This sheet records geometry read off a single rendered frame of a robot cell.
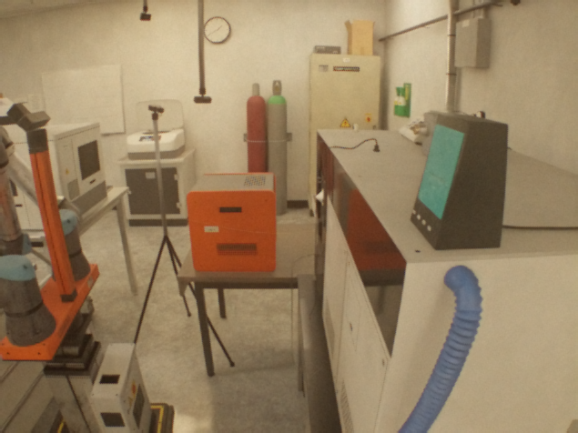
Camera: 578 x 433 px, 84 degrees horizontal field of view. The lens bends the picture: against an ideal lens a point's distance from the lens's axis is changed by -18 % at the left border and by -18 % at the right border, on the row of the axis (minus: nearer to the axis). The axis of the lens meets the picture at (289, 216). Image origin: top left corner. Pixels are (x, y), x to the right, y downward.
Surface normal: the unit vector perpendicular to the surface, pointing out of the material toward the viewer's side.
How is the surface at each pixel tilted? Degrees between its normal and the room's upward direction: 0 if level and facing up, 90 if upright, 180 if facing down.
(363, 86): 90
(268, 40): 90
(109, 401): 90
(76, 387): 90
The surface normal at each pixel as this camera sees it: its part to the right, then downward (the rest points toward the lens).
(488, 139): 0.02, 0.32
